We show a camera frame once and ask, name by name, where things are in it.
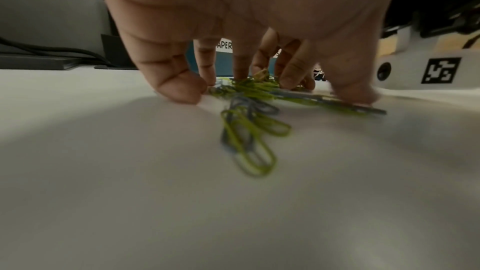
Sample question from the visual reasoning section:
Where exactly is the dark grey monitor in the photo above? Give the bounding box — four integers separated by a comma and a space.
0, 0, 115, 71

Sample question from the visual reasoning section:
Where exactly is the person's left hand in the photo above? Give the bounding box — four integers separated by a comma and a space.
90, 0, 408, 107

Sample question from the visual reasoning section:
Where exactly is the pile of green blue paper clips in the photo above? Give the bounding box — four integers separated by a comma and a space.
207, 68, 389, 179

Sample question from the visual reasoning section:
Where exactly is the blue box with white label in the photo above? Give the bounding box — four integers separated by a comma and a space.
186, 37, 283, 79

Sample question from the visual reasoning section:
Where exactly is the person's right hand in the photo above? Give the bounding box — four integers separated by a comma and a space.
273, 37, 318, 92

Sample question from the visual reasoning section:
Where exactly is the black cable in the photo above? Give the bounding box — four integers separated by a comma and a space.
0, 37, 115, 67

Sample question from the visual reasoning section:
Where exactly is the white wrist camera with marker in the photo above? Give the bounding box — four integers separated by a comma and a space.
375, 24, 480, 91

